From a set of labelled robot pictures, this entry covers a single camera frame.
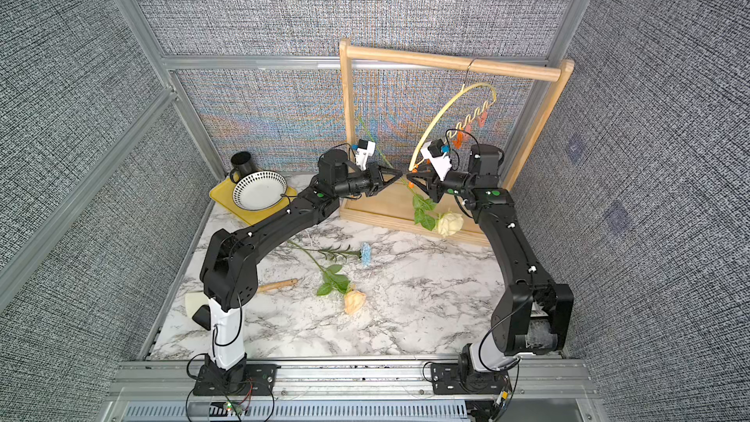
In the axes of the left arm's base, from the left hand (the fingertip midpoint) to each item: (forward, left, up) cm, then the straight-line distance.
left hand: (409, 172), depth 75 cm
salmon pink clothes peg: (+21, -25, 0) cm, 33 cm away
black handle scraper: (-22, +60, -30) cm, 71 cm away
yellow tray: (+25, +68, -34) cm, 80 cm away
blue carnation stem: (-8, +12, -28) cm, 31 cm away
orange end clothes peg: (-2, -1, -2) cm, 3 cm away
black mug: (+32, +59, -26) cm, 72 cm away
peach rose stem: (-23, +15, -27) cm, 39 cm away
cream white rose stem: (-11, -10, -8) cm, 17 cm away
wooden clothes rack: (+15, +2, -32) cm, 36 cm away
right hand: (+1, -1, +1) cm, 2 cm away
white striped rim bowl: (+24, +52, -32) cm, 66 cm away
